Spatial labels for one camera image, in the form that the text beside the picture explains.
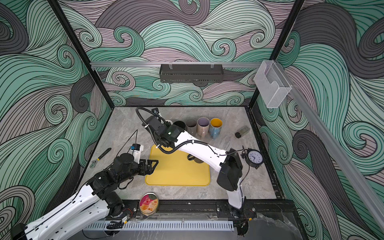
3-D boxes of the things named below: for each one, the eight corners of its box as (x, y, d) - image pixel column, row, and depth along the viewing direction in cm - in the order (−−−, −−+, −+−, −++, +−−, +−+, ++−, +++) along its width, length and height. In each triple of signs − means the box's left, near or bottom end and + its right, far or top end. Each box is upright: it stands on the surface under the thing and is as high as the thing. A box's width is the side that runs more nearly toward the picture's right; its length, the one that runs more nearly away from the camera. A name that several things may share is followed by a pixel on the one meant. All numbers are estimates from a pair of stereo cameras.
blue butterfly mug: (209, 141, 101) (211, 132, 92) (208, 128, 109) (210, 118, 100) (221, 141, 101) (224, 132, 92) (219, 128, 109) (221, 118, 100)
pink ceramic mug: (196, 139, 103) (197, 129, 94) (196, 127, 110) (196, 116, 101) (208, 139, 103) (210, 129, 94) (207, 127, 110) (209, 116, 101)
